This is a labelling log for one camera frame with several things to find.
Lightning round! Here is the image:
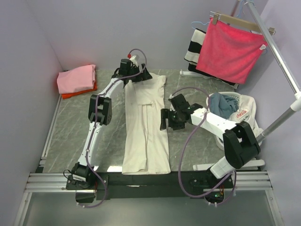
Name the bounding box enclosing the aluminium frame rail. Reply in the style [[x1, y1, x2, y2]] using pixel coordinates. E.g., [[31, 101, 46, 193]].
[[14, 94, 283, 226]]

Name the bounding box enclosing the folded pink t-shirt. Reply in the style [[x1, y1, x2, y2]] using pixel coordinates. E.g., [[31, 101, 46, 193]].
[[56, 65, 96, 94]]

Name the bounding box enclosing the black white striped cloth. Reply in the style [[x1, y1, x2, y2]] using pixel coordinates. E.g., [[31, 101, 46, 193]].
[[182, 28, 239, 89]]

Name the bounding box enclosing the red hanging towel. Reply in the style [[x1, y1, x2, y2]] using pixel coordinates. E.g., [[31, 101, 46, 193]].
[[196, 18, 268, 84]]

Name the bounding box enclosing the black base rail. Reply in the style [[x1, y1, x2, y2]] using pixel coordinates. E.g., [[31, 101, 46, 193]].
[[65, 171, 233, 203]]

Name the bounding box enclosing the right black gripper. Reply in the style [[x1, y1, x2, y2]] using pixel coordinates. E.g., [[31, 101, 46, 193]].
[[160, 108, 186, 130]]

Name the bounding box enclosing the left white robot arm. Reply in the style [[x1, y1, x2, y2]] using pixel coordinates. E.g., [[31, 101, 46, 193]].
[[71, 55, 152, 189]]

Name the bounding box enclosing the cream white t-shirt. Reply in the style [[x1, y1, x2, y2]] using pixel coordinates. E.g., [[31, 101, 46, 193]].
[[122, 73, 171, 175]]

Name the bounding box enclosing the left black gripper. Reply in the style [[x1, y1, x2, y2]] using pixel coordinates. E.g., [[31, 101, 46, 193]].
[[127, 64, 152, 83]]

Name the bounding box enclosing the blue grey garment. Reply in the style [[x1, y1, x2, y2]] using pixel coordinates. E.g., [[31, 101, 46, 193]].
[[208, 92, 239, 120]]

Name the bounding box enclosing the silver clothes rack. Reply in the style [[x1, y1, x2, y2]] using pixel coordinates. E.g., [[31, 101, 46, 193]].
[[182, 0, 301, 178]]

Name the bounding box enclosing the white coca-cola t-shirt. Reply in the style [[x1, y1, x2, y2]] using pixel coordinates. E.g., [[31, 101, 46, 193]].
[[229, 95, 263, 137]]

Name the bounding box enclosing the folded orange t-shirt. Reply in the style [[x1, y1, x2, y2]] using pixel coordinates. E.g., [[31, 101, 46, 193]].
[[57, 79, 97, 99]]

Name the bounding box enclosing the white laundry basket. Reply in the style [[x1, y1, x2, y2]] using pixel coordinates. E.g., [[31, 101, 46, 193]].
[[206, 91, 243, 151]]

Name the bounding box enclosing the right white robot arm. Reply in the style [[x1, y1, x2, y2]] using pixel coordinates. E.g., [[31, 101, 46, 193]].
[[160, 94, 261, 188]]

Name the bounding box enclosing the wooden clip hanger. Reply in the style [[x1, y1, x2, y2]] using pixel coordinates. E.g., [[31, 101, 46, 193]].
[[210, 11, 261, 33]]

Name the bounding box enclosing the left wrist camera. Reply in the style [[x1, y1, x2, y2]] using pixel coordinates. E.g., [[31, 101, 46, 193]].
[[127, 54, 139, 66]]

